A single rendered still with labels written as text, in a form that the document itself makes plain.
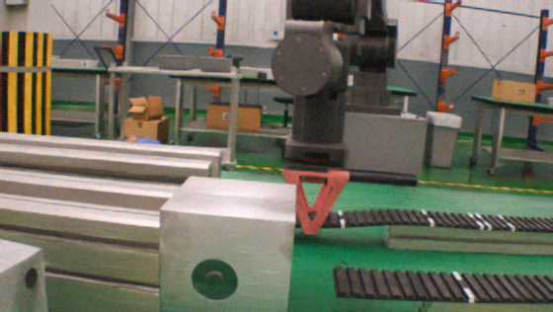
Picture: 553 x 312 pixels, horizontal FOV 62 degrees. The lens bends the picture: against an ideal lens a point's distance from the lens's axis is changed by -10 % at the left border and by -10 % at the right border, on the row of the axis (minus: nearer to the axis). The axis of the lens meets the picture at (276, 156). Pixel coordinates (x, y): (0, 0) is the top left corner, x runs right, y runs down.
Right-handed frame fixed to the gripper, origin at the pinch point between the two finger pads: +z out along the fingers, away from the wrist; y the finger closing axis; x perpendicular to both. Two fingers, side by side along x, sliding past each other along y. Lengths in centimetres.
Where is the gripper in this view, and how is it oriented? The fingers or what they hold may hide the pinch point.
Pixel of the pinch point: (310, 218)
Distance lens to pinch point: 58.2
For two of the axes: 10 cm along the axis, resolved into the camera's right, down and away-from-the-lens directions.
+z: -0.6, 9.8, 1.9
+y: -0.5, 1.9, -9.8
